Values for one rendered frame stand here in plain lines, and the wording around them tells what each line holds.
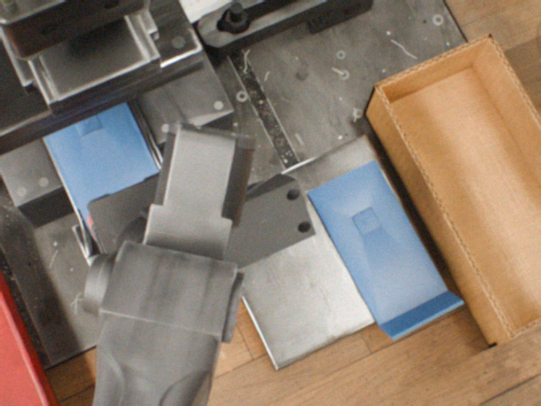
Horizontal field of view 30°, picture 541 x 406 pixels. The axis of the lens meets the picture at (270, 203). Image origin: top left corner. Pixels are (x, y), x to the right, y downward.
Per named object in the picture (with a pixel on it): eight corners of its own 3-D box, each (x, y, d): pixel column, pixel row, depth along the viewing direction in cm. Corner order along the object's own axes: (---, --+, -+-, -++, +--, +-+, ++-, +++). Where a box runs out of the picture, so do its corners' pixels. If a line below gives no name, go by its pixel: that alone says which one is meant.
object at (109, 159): (97, 250, 82) (96, 241, 80) (26, 90, 86) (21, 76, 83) (176, 217, 84) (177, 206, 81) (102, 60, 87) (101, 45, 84)
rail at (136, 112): (167, 190, 87) (166, 182, 84) (105, 59, 89) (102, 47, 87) (174, 187, 87) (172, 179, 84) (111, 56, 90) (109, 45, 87)
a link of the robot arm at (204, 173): (148, 114, 67) (115, 116, 55) (274, 140, 67) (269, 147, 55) (116, 283, 68) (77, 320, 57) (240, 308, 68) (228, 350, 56)
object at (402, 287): (388, 344, 89) (394, 340, 86) (307, 193, 92) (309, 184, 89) (456, 308, 90) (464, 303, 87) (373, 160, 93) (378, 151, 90)
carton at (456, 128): (487, 350, 92) (510, 340, 84) (361, 114, 97) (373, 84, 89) (607, 291, 94) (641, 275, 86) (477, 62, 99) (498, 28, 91)
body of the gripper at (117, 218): (165, 167, 74) (190, 181, 67) (212, 290, 77) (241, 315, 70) (82, 201, 73) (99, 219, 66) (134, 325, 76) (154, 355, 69)
